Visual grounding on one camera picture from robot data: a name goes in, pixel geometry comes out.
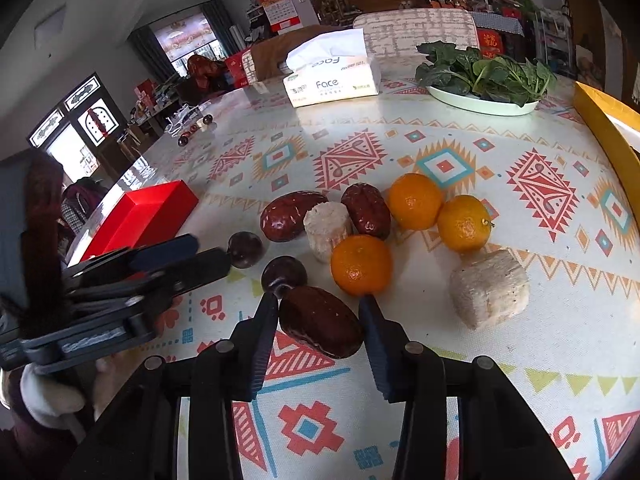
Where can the orange mandarin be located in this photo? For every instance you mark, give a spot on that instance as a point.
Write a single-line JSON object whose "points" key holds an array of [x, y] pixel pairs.
{"points": [[465, 225], [361, 265], [416, 201]]}

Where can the dark purple plum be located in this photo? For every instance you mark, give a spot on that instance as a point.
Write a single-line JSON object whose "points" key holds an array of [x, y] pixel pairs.
{"points": [[245, 249], [284, 275]]}

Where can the window with patterned blind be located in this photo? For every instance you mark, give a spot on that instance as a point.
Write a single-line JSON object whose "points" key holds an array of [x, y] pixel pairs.
{"points": [[185, 35]]}

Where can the white oval plate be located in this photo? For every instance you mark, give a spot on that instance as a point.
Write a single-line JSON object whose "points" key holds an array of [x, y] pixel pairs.
{"points": [[480, 105]]}

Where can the blue checkered cloth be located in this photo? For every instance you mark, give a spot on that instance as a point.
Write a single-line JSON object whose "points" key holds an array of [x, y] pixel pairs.
{"points": [[497, 22]]}

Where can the square ceiling light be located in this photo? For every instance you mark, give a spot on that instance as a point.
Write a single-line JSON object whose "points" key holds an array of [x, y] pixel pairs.
{"points": [[50, 27]]}

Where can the person's left forearm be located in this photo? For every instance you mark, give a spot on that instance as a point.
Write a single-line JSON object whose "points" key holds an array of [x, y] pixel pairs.
{"points": [[47, 395]]}

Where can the red wall calendar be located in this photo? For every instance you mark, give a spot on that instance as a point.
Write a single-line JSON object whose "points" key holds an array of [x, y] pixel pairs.
{"points": [[277, 0]]}

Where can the red gift boxes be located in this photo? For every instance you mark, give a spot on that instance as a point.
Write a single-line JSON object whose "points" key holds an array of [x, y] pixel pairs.
{"points": [[240, 67]]}

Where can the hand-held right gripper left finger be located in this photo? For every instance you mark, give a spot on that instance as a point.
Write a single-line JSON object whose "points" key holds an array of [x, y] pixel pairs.
{"points": [[265, 342]]}

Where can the red rectangular tray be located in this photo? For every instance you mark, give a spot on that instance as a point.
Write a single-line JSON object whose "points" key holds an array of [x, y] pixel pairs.
{"points": [[145, 210]]}

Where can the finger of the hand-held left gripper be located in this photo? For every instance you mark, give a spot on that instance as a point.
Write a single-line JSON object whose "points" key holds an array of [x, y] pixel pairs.
{"points": [[165, 250], [200, 267]]}

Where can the grey curtain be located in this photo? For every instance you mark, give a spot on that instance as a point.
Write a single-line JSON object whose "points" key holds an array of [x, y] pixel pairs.
{"points": [[147, 52], [220, 25]]}

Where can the red jacket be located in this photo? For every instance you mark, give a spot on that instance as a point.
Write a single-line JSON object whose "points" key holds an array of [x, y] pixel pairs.
{"points": [[202, 70]]}

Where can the white tissue box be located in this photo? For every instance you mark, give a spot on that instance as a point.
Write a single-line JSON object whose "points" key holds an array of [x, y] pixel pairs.
{"points": [[330, 85]]}

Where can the yellow box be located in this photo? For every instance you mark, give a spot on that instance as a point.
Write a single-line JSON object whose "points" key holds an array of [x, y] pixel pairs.
{"points": [[600, 115]]}

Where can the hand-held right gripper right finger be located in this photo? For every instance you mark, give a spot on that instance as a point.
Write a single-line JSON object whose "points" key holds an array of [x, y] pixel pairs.
{"points": [[379, 352]]}

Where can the plate of green spinach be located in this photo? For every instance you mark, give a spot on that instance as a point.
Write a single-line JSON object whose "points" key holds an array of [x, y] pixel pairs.
{"points": [[480, 72]]}

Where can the cluttered side table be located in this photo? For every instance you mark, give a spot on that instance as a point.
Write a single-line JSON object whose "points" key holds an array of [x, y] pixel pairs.
{"points": [[160, 105]]}

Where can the brown wooden chair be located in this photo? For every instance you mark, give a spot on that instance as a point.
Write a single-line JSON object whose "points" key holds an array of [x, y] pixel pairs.
{"points": [[275, 52]]}

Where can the dark wooden door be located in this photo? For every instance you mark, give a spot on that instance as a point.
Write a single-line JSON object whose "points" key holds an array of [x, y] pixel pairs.
{"points": [[95, 120]]}

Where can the patterned cushioned chair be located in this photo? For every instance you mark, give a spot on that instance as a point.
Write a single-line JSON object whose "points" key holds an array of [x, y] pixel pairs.
{"points": [[415, 30]]}

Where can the red date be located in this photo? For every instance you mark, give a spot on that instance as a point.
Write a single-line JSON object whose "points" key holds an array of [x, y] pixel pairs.
{"points": [[287, 215], [365, 210], [320, 322]]}

